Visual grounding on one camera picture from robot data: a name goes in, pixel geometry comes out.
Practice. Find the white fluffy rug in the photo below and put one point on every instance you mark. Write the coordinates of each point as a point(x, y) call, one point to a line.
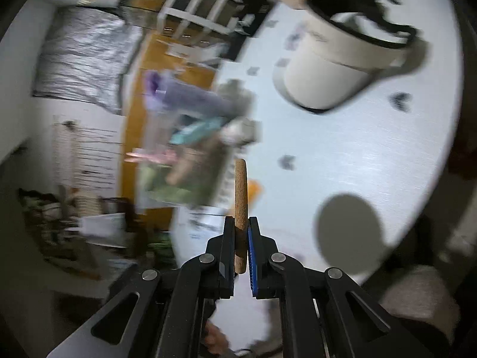
point(421, 291)

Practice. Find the white tote bag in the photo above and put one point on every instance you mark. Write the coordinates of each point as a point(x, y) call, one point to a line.
point(102, 227)

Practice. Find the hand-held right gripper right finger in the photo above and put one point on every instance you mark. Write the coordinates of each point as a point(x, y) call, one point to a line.
point(253, 261)

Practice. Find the glass tank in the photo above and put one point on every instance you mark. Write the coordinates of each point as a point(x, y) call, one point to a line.
point(149, 0)

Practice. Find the round cork coaster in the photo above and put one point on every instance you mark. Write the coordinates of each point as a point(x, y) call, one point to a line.
point(240, 201)

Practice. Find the silver foil sheet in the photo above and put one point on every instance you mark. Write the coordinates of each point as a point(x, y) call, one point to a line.
point(82, 56)

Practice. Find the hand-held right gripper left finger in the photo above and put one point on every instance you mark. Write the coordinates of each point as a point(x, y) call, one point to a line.
point(227, 246)

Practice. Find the pink toy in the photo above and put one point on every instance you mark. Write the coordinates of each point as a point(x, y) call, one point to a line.
point(156, 156)

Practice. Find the white paw print pouch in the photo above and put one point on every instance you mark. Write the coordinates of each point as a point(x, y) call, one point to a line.
point(201, 227)

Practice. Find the clear plastic storage container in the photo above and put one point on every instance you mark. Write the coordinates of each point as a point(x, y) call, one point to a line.
point(193, 179)

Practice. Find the orange tube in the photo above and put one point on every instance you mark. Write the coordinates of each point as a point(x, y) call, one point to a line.
point(255, 192)

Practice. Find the macrame wall hanging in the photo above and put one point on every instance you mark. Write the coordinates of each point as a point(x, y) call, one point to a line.
point(89, 130)

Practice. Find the white drawer cabinet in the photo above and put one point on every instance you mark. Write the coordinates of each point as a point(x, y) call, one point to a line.
point(175, 11)

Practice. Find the green packaging bag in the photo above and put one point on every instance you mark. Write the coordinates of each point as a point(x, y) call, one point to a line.
point(162, 248)

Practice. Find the purple plush toy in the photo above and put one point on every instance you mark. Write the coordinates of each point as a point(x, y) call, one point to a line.
point(186, 95)

